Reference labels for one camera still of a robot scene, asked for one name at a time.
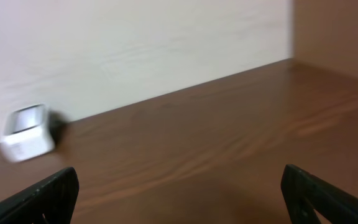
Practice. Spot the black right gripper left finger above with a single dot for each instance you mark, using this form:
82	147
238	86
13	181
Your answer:
51	200

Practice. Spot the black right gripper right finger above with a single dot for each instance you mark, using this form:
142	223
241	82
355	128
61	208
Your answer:
305	194

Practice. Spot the white barcode scanner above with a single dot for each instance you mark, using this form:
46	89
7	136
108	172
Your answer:
31	132

